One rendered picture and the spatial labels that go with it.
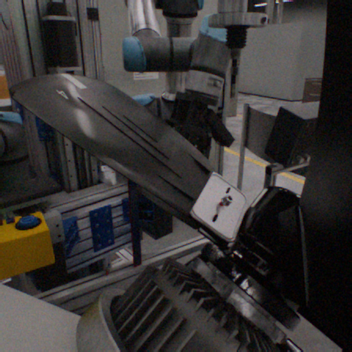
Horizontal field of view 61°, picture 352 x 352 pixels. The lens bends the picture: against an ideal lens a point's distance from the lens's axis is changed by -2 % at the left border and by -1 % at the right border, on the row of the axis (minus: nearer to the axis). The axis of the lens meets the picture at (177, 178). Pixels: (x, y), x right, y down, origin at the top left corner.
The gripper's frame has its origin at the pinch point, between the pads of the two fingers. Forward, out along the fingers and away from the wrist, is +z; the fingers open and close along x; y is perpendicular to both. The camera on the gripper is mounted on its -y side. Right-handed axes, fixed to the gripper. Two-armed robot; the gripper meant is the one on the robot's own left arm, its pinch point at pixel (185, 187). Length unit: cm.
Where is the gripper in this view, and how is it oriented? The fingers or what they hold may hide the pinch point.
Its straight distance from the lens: 68.6
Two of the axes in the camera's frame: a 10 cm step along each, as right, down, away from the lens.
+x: 5.3, 3.2, -7.8
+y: -8.1, -0.8, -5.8
